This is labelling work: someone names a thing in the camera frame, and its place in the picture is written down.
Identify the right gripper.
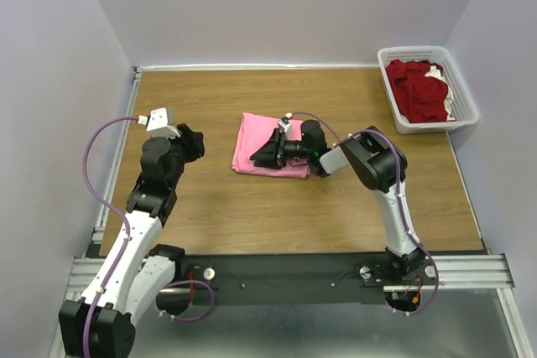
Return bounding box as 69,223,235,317
249,129,311,171

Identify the pink t shirt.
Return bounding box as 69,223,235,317
232,112,310,179

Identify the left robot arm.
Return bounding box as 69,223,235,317
59,124,216,357

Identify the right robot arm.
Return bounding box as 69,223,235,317
250,117,426,284

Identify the red t shirt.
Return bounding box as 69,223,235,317
386,60,447,123

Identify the white plastic basket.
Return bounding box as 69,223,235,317
377,45,479,134

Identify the white cloth in basket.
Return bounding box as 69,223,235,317
425,64,455,122

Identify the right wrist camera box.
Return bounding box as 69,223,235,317
278,112,293,135

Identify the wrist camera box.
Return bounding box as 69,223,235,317
137,107,180,138
278,112,293,135

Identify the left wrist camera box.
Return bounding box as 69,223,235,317
137,107,180,138

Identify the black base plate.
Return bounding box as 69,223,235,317
156,252,435,314

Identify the aluminium frame rail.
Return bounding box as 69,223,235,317
66,255,514,294

